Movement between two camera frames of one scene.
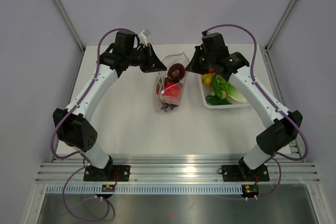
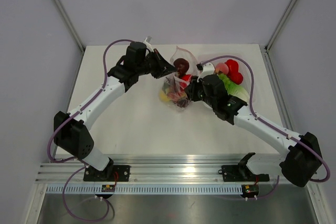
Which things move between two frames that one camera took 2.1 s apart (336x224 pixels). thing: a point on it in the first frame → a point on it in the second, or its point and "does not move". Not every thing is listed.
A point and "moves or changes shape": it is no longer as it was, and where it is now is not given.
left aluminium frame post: [65, 15] does not move
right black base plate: [242, 173] does not move
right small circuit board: [249, 190] does not move
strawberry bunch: [160, 85] → [176, 95]
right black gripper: [193, 66] → [191, 89]
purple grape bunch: [165, 106] → [182, 103]
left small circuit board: [108, 188] does not move
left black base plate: [112, 173] does not move
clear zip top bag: [170, 84] moves or changes shape
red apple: [173, 94] → [186, 77]
